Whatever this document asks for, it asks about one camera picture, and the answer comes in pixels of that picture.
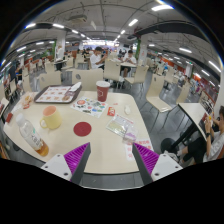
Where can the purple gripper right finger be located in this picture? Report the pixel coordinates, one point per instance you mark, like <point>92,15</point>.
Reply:
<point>153,166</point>

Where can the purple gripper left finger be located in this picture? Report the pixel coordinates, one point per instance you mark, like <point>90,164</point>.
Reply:
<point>70,166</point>

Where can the white red printed leaflet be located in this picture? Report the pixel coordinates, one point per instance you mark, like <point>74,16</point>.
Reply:
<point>142,143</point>

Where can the red round coaster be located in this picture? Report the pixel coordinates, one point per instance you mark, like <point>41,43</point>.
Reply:
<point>82,129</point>

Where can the plastic wrapped card pack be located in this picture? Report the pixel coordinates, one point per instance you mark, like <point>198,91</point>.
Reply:
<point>123,127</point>

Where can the yellow ceramic mug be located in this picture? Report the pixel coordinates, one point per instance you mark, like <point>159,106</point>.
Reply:
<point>51,118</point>

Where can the seated person at right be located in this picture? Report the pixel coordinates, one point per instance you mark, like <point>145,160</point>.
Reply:
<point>205,149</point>

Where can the small white wrapped item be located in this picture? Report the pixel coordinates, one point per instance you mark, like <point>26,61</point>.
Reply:
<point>127,110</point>

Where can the colourful sticker sheet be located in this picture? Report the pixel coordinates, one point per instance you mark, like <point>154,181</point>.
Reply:
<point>89,106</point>

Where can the clear plastic tea bottle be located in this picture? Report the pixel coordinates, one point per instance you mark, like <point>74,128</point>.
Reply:
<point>30,135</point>

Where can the small red card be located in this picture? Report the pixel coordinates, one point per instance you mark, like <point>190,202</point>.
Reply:
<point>111,111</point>

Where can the beige chair right aisle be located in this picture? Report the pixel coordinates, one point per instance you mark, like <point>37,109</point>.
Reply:
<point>153,95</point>

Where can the white side table right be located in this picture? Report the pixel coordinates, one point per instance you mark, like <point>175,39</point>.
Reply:
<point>195,112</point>

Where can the dark serving tray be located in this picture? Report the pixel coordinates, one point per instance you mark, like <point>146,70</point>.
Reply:
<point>58,94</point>

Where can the red paper cup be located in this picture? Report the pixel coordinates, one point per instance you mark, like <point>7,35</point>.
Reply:
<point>102,90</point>

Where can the beige chair behind table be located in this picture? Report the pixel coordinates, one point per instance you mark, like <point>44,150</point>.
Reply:
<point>88,78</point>

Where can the beige chair left back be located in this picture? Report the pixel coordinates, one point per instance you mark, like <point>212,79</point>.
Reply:
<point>49,79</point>

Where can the person in white shirt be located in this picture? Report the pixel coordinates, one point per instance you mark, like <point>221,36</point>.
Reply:
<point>96,59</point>

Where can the seated person in background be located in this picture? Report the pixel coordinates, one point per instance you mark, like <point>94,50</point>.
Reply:
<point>128,58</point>

